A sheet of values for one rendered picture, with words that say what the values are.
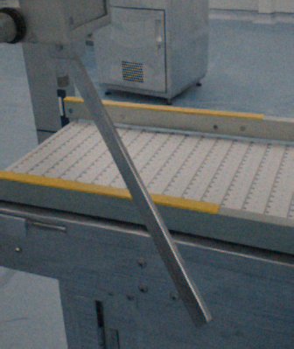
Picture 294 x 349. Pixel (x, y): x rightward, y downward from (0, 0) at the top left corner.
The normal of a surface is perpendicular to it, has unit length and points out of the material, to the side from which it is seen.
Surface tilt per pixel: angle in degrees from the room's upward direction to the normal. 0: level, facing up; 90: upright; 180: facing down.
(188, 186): 0
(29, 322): 0
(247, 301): 90
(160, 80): 90
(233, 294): 90
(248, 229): 90
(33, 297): 0
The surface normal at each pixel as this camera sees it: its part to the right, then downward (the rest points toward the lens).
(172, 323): -0.36, 0.43
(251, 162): -0.04, -0.90
